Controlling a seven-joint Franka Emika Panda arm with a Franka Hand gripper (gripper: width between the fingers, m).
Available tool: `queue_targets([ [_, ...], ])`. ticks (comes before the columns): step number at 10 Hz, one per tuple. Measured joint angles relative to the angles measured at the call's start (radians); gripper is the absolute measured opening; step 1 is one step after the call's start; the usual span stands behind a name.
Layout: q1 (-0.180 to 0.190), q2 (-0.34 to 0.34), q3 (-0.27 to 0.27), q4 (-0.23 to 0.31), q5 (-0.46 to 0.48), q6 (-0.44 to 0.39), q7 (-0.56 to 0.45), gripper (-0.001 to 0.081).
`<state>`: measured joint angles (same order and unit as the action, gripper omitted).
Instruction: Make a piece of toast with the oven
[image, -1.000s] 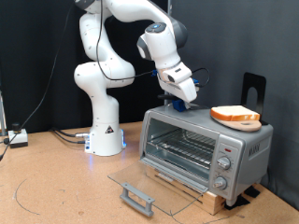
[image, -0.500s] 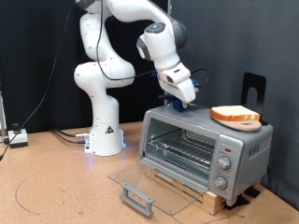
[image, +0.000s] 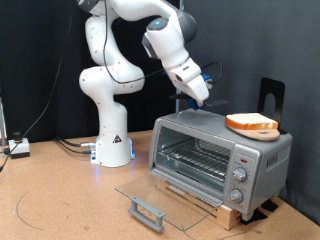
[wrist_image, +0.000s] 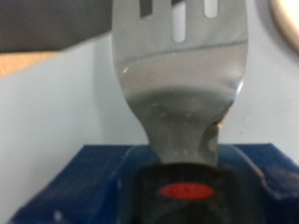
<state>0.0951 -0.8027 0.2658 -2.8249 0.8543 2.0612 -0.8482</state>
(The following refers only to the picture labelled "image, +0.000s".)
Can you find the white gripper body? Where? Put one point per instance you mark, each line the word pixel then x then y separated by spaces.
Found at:
pixel 196 88

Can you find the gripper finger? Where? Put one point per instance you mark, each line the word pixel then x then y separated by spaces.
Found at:
pixel 200 103

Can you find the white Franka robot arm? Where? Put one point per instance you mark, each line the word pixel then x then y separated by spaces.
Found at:
pixel 110 80

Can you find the silver toaster oven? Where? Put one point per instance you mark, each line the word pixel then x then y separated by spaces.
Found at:
pixel 266 166

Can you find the white bread slice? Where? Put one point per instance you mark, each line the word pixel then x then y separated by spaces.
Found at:
pixel 250 120

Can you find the black metal bookend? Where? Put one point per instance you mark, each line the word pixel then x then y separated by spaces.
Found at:
pixel 265 93

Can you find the small wooden cutting board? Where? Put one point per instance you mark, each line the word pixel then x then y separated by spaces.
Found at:
pixel 263 135

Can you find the silver temperature knob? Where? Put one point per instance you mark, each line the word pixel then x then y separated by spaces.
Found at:
pixel 240 174

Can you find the vertical metal pole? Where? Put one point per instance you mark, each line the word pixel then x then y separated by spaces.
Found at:
pixel 180 5

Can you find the silver timer knob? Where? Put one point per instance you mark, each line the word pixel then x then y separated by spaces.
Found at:
pixel 235 196

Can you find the wooden block base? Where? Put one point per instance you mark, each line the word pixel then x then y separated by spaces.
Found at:
pixel 230 216

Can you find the black foam pad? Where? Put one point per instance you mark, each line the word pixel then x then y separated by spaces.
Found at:
pixel 253 216
pixel 270 205

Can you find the grey emergency stop box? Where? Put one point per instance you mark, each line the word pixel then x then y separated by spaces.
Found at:
pixel 20 148

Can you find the metal stand leg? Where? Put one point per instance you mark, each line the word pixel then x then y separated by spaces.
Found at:
pixel 2 123

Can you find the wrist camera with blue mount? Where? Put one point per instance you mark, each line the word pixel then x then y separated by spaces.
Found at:
pixel 206 80

